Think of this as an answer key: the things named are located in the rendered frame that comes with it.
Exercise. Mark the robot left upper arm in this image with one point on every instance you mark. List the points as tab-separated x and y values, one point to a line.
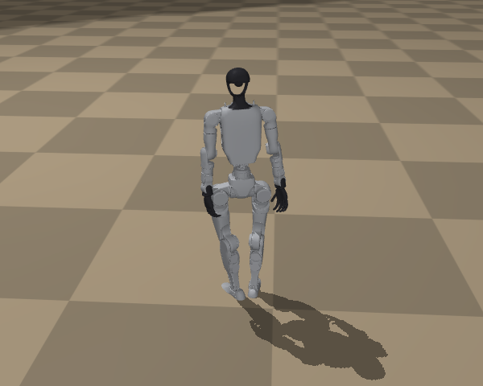
211	119

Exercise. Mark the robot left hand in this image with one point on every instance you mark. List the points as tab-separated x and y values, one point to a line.
208	201

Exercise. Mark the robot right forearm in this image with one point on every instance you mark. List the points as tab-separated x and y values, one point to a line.
277	167

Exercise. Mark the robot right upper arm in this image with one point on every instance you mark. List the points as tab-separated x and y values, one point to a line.
271	131

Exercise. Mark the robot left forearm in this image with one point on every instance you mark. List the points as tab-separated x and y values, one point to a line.
207	170

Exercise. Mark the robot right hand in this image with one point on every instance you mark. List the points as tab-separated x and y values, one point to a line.
281	196

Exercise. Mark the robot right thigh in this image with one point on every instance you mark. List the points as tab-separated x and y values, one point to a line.
260	207

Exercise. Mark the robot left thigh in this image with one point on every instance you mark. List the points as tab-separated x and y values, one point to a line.
221	193

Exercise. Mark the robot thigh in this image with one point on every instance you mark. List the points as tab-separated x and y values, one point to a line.
260	207
221	193

